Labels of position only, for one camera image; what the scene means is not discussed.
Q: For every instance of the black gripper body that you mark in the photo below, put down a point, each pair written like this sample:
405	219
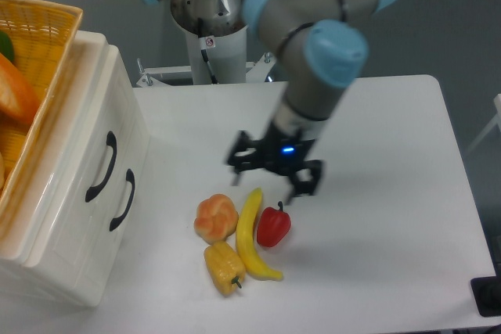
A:
283	154

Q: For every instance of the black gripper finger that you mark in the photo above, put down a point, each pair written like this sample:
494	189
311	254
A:
304	179
245	154

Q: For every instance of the white drawer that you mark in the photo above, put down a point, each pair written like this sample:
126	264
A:
74	250

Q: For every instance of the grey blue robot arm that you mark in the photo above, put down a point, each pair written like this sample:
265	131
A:
312	39

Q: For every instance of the white drawer cabinet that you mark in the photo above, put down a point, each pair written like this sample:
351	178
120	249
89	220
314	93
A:
56	140

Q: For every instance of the red toy bell pepper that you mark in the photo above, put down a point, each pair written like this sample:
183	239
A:
274	224

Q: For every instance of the orange knotted bread roll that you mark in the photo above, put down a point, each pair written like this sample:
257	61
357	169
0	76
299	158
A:
216	218

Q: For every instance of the yellow toy banana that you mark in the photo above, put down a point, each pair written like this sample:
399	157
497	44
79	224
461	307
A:
245	246

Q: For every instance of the yellow toy bell pepper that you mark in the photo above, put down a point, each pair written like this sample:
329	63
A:
225	267

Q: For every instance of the black device at edge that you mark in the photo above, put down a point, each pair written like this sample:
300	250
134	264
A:
486	292

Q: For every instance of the orange baguette bread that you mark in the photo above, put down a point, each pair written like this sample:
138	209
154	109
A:
18	98

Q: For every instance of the yellow wicker basket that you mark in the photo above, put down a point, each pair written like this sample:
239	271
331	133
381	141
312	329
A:
42	33

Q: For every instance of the green toy pepper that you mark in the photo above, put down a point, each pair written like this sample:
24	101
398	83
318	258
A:
6	46

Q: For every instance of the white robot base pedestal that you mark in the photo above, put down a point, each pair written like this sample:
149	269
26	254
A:
216	42

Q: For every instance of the black lower drawer handle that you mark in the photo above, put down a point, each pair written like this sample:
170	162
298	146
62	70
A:
126	201

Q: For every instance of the black drawer handle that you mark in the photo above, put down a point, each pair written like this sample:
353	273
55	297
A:
126	201
105	169

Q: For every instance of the black top drawer handle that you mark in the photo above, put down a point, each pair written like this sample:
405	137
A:
105	169

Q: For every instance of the white frame at right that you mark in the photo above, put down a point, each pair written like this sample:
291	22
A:
488	128

